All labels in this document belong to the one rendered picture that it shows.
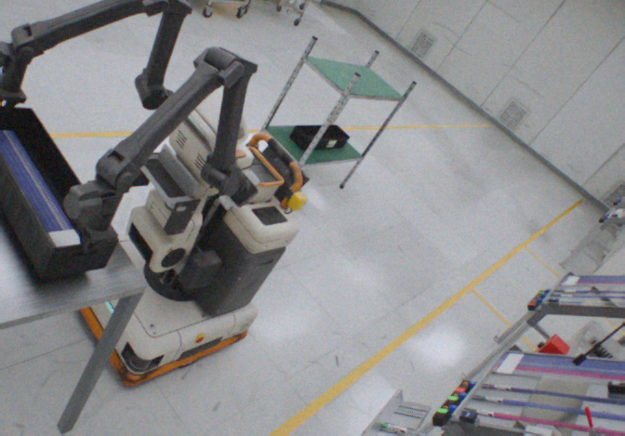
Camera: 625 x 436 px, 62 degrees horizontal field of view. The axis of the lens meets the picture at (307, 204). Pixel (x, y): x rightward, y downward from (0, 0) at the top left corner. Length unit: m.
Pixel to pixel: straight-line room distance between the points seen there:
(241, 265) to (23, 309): 0.91
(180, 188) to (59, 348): 0.90
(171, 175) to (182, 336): 0.70
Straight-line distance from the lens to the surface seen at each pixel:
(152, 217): 2.03
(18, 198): 1.50
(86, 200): 1.24
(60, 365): 2.33
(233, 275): 2.11
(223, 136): 1.49
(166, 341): 2.17
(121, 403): 2.30
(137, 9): 1.60
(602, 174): 10.58
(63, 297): 1.47
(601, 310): 3.29
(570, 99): 10.62
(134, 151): 1.25
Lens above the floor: 1.90
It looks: 28 degrees down
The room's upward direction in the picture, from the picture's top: 34 degrees clockwise
